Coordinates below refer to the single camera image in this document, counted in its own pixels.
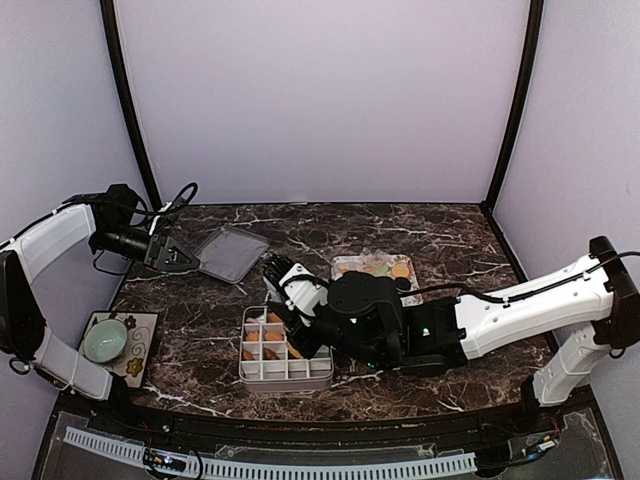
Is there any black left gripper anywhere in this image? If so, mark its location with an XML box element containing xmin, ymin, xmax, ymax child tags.
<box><xmin>93</xmin><ymin>222</ymin><xmax>199</xmax><ymax>272</ymax></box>

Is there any tan oval biscuit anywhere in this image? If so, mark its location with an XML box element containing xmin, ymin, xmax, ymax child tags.
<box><xmin>287</xmin><ymin>343</ymin><xmax>304</xmax><ymax>359</ymax></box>

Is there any brown flower cookie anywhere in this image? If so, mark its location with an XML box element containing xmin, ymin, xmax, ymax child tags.
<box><xmin>263</xmin><ymin>348</ymin><xmax>280</xmax><ymax>361</ymax></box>

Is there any silver divided cookie tin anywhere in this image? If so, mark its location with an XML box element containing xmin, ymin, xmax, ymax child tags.
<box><xmin>238</xmin><ymin>306</ymin><xmax>334</xmax><ymax>393</ymax></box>

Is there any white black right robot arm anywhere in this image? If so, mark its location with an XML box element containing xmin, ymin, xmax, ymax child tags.
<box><xmin>263</xmin><ymin>236</ymin><xmax>639</xmax><ymax>434</ymax></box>

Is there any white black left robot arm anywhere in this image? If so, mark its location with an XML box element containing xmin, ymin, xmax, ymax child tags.
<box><xmin>1</xmin><ymin>183</ymin><xmax>200</xmax><ymax>436</ymax></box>

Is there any silver tin lid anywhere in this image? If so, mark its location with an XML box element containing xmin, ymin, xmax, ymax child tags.
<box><xmin>194</xmin><ymin>226</ymin><xmax>270</xmax><ymax>285</ymax></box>

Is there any floral square coaster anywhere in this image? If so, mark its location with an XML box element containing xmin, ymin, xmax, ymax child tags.
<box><xmin>79</xmin><ymin>311</ymin><xmax>159</xmax><ymax>389</ymax></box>

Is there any green ceramic cup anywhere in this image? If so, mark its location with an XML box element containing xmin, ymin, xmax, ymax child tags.
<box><xmin>83</xmin><ymin>319</ymin><xmax>128</xmax><ymax>364</ymax></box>

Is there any floral cookie tray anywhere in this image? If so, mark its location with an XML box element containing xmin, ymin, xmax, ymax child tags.
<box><xmin>331</xmin><ymin>251</ymin><xmax>420</xmax><ymax>293</ymax></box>

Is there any white slotted cable duct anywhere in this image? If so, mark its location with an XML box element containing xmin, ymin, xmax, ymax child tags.
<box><xmin>63</xmin><ymin>427</ymin><xmax>478</xmax><ymax>479</ymax></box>

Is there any left black frame post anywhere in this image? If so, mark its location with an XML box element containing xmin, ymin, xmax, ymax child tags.
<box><xmin>99</xmin><ymin>0</ymin><xmax>161</xmax><ymax>208</ymax></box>

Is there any black frame post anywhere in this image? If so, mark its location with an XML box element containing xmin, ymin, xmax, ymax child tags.
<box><xmin>481</xmin><ymin>0</ymin><xmax>544</xmax><ymax>215</ymax></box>
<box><xmin>99</xmin><ymin>0</ymin><xmax>161</xmax><ymax>208</ymax></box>

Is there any right black frame post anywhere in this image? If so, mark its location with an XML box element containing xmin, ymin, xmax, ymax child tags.
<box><xmin>481</xmin><ymin>0</ymin><xmax>544</xmax><ymax>215</ymax></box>

